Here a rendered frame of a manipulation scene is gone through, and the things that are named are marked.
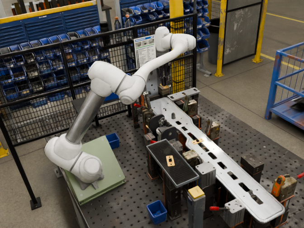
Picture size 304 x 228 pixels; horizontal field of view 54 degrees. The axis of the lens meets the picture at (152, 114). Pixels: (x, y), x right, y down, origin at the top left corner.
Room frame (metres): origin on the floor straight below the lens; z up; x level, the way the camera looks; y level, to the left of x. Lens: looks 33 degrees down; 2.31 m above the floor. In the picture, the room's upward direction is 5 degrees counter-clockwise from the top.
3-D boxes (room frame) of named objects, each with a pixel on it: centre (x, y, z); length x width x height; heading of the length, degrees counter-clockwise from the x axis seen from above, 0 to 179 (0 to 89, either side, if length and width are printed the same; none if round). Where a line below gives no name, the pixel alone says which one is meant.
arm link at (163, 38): (2.01, -0.13, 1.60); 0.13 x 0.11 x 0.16; 67
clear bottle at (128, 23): (2.61, 0.14, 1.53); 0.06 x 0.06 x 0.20
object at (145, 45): (2.56, 0.01, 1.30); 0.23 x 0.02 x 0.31; 113
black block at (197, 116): (1.91, -0.35, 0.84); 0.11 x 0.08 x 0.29; 113
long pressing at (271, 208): (1.57, -0.31, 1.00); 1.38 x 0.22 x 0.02; 23
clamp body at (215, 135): (1.71, -0.44, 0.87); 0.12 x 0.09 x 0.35; 113
